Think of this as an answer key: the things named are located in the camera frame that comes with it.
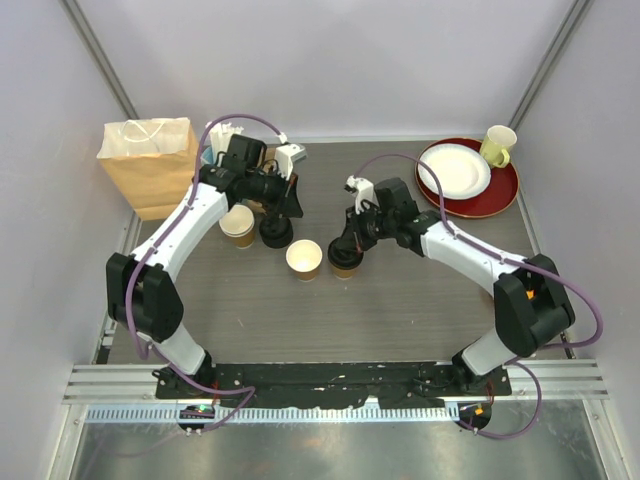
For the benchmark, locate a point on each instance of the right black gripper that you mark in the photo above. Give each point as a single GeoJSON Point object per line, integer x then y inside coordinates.
{"type": "Point", "coordinates": [353, 230]}

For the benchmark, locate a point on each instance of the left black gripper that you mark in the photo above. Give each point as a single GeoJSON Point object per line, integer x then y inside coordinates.
{"type": "Point", "coordinates": [287, 203]}

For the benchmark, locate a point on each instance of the black coffee cup lid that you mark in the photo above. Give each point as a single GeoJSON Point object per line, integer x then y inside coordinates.
{"type": "Point", "coordinates": [344, 259]}

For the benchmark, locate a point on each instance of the brown paper cup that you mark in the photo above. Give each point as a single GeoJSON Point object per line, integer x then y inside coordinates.
{"type": "Point", "coordinates": [344, 272]}
{"type": "Point", "coordinates": [304, 258]}

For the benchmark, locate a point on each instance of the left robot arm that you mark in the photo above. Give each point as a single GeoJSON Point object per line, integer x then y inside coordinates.
{"type": "Point", "coordinates": [141, 291]}

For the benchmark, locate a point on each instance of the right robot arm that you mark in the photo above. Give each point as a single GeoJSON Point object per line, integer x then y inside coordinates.
{"type": "Point", "coordinates": [531, 307]}

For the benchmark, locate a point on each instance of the stack of black lids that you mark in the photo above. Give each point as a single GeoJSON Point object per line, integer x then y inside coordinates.
{"type": "Point", "coordinates": [276, 232]}

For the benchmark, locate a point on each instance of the cardboard cup carrier stack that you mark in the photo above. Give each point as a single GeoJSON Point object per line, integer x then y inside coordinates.
{"type": "Point", "coordinates": [264, 182]}

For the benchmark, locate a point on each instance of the stack of paper cups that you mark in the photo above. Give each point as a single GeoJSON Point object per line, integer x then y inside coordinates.
{"type": "Point", "coordinates": [238, 225]}

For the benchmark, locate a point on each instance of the light blue straw holder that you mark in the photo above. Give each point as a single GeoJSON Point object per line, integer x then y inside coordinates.
{"type": "Point", "coordinates": [209, 159]}

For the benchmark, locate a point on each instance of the white paper plate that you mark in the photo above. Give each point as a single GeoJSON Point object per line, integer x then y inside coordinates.
{"type": "Point", "coordinates": [461, 171]}

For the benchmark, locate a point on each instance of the brown paper bag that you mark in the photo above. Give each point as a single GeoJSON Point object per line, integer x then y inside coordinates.
{"type": "Point", "coordinates": [151, 162]}

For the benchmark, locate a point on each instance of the pale yellow mug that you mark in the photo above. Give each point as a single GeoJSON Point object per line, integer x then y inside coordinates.
{"type": "Point", "coordinates": [497, 145]}

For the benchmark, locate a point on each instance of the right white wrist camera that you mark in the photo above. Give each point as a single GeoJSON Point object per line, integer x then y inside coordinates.
{"type": "Point", "coordinates": [363, 192]}

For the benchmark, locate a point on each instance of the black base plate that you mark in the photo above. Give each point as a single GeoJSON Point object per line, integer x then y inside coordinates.
{"type": "Point", "coordinates": [343, 385]}

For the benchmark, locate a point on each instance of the aluminium frame rail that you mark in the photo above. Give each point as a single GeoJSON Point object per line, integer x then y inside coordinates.
{"type": "Point", "coordinates": [151, 394]}

